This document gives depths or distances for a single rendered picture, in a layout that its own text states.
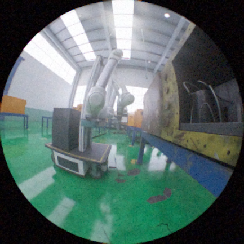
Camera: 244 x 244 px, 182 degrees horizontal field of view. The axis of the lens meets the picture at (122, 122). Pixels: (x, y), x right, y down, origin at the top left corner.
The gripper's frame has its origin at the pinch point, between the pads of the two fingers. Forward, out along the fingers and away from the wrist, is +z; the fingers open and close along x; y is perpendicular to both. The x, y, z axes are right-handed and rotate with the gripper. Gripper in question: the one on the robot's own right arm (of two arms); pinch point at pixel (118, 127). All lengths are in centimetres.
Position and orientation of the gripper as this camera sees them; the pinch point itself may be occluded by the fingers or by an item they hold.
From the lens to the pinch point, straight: 88.3
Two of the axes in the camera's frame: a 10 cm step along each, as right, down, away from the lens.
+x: 0.2, -0.1, -10.0
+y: -9.9, -1.0, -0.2
